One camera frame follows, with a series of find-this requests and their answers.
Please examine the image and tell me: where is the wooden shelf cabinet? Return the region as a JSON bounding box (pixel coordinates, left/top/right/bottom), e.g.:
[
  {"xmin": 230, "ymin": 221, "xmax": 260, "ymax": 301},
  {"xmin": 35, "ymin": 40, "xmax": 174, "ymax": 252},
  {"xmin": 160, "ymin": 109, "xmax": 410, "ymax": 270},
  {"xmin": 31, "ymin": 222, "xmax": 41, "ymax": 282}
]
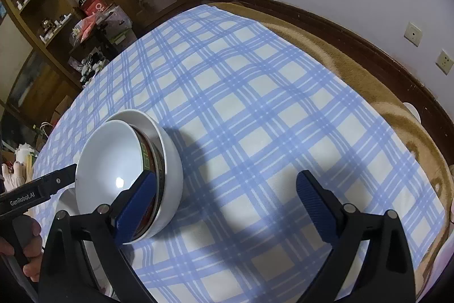
[{"xmin": 0, "ymin": 0, "xmax": 93, "ymax": 133}]

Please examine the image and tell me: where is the pink cloth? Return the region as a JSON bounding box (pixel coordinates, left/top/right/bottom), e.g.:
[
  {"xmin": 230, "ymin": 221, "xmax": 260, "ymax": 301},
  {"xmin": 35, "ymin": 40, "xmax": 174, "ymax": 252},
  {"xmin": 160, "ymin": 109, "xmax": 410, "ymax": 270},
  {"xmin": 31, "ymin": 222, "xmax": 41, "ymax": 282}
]
[{"xmin": 419, "ymin": 243, "xmax": 454, "ymax": 289}]

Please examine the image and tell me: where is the striped stuffed toy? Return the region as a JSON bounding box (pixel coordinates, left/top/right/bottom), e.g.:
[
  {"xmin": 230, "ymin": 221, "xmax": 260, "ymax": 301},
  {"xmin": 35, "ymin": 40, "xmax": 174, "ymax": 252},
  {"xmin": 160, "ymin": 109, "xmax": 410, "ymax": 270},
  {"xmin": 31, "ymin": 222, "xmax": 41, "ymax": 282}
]
[{"xmin": 80, "ymin": 55, "xmax": 107, "ymax": 76}]

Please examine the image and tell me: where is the white round object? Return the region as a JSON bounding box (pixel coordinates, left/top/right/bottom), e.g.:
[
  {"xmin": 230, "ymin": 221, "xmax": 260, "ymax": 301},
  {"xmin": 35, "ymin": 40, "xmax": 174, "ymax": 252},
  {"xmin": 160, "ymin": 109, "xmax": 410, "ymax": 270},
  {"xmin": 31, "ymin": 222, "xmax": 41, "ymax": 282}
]
[{"xmin": 402, "ymin": 102, "xmax": 422, "ymax": 124}]

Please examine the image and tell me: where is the red box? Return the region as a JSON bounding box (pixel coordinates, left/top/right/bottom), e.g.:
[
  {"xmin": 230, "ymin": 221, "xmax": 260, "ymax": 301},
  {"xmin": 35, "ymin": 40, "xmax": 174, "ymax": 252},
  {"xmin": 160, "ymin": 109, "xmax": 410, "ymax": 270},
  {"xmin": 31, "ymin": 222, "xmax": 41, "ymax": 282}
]
[{"xmin": 82, "ymin": 0, "xmax": 111, "ymax": 16}]

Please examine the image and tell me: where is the large cherry print plate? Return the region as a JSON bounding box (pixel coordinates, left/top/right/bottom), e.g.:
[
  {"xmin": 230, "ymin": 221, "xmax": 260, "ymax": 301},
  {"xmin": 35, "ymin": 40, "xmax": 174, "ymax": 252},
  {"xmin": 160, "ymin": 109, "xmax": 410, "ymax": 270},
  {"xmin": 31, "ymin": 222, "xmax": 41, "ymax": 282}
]
[{"xmin": 55, "ymin": 187, "xmax": 119, "ymax": 302}]

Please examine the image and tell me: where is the cardboard box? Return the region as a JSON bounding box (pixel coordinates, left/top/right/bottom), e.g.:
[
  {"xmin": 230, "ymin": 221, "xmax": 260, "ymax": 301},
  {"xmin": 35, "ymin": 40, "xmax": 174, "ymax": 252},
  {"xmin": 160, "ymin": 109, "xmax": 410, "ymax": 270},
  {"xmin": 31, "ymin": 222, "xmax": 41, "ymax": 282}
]
[{"xmin": 53, "ymin": 95, "xmax": 73, "ymax": 122}]

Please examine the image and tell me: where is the blue checked bed sheet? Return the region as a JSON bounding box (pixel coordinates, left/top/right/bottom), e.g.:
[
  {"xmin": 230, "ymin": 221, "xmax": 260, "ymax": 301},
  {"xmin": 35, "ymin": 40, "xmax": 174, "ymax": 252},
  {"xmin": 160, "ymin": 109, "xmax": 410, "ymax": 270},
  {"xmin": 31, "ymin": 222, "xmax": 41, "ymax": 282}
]
[{"xmin": 32, "ymin": 4, "xmax": 445, "ymax": 303}]

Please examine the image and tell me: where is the pink floral box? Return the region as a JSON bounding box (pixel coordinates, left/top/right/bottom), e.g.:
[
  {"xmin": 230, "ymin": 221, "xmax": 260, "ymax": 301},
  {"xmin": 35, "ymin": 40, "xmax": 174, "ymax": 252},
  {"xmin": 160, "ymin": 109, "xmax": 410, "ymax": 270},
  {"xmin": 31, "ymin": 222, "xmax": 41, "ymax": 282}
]
[{"xmin": 106, "ymin": 7, "xmax": 130, "ymax": 28}]

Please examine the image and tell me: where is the pink folder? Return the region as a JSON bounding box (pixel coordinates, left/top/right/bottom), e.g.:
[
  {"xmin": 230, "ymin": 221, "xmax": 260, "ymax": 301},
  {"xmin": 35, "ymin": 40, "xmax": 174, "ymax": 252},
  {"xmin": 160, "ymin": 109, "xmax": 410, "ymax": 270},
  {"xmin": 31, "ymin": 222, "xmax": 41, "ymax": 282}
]
[{"xmin": 80, "ymin": 17, "xmax": 100, "ymax": 41}]

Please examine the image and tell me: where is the beige wall socket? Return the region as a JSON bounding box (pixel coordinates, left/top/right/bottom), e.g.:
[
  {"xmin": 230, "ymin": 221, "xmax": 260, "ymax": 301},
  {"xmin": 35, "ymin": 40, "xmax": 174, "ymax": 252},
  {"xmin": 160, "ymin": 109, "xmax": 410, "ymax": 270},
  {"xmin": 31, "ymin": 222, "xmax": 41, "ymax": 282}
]
[
  {"xmin": 404, "ymin": 21, "xmax": 423, "ymax": 47},
  {"xmin": 437, "ymin": 49, "xmax": 454, "ymax": 75}
]

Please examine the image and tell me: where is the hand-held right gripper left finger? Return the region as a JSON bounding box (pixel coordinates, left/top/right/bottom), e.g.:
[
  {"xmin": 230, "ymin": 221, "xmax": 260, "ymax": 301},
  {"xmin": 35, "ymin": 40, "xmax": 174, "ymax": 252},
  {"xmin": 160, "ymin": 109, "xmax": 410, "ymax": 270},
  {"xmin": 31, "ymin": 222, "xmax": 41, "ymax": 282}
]
[{"xmin": 37, "ymin": 170, "xmax": 158, "ymax": 303}]

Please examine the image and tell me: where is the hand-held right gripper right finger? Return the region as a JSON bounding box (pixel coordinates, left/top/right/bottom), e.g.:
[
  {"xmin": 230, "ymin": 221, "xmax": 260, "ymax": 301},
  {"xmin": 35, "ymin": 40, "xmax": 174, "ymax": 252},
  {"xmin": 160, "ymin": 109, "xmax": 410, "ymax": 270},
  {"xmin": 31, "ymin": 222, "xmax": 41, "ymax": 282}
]
[{"xmin": 296, "ymin": 170, "xmax": 416, "ymax": 303}]

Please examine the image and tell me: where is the cream stuffed toy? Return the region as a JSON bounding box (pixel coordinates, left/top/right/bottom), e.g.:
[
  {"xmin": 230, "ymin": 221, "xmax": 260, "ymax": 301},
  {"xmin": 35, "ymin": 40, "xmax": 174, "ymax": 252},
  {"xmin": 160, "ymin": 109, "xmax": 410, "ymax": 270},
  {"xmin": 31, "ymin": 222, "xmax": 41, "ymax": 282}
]
[{"xmin": 0, "ymin": 143, "xmax": 38, "ymax": 190}]

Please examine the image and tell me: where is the large plain white bowl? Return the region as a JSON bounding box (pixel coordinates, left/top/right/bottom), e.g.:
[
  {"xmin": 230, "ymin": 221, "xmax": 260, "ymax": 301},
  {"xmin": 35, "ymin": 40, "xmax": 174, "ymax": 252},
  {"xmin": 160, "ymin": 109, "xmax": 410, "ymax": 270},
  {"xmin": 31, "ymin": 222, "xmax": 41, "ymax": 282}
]
[{"xmin": 106, "ymin": 109, "xmax": 184, "ymax": 243}]

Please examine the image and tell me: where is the red patterned bowl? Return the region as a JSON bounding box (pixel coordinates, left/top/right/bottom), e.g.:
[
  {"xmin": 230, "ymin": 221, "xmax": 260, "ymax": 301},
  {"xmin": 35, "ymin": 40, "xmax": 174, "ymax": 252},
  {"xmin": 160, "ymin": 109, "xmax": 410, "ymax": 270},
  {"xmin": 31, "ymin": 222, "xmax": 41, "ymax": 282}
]
[{"xmin": 75, "ymin": 121, "xmax": 157, "ymax": 231}]

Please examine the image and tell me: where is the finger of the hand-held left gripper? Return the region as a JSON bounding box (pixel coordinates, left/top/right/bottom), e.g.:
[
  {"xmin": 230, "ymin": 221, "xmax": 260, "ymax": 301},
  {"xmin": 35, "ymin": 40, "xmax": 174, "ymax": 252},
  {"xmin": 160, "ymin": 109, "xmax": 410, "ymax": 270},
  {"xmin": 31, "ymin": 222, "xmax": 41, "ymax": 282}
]
[{"xmin": 0, "ymin": 163, "xmax": 79, "ymax": 218}]

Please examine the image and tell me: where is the person's left hand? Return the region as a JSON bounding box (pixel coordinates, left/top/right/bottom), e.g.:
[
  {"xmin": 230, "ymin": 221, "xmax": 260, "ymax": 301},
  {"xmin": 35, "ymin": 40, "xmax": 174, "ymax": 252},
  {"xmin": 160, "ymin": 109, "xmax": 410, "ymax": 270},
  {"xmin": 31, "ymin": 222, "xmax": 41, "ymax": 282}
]
[{"xmin": 17, "ymin": 216, "xmax": 44, "ymax": 283}]

